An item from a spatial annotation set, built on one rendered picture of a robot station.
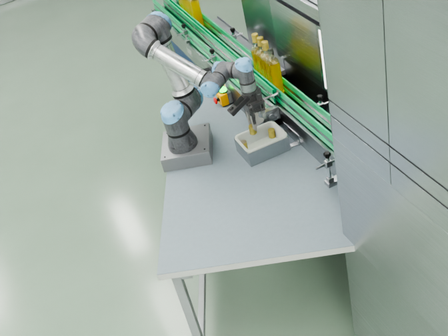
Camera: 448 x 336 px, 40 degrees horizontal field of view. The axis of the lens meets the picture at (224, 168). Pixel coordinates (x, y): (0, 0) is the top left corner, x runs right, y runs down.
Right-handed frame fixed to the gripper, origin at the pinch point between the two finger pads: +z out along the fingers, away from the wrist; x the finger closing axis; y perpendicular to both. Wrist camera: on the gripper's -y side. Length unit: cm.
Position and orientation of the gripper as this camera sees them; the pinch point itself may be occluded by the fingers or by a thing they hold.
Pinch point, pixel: (252, 127)
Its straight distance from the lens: 296.8
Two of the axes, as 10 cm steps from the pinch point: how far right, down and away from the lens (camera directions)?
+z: 2.0, 7.8, 5.9
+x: -3.7, -5.0, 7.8
